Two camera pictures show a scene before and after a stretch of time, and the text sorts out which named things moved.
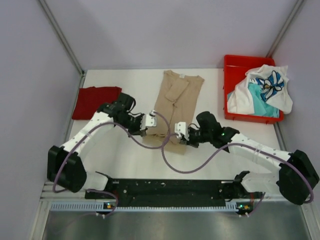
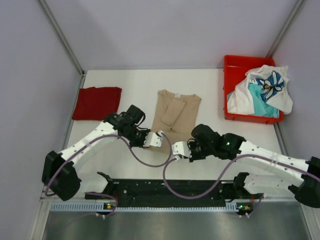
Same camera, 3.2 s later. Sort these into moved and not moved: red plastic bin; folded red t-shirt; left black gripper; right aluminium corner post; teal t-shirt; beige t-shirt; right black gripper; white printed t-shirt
Moved: left black gripper; right black gripper; beige t-shirt
Not moved: red plastic bin; folded red t-shirt; white printed t-shirt; teal t-shirt; right aluminium corner post
